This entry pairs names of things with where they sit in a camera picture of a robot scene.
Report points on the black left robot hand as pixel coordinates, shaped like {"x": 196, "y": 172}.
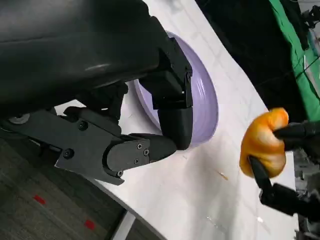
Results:
{"x": 62, "y": 50}

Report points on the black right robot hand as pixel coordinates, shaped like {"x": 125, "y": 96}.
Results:
{"x": 282, "y": 197}

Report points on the orange white toy bread roll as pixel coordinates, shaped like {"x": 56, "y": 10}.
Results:
{"x": 262, "y": 140}

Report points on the lilac plate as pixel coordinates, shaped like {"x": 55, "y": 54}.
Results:
{"x": 205, "y": 105}

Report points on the black backdrop cloth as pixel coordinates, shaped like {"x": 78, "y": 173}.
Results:
{"x": 250, "y": 50}

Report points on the grey table leg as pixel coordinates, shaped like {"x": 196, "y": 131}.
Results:
{"x": 126, "y": 227}

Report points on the green cloth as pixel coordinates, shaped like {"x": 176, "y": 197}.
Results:
{"x": 287, "y": 37}

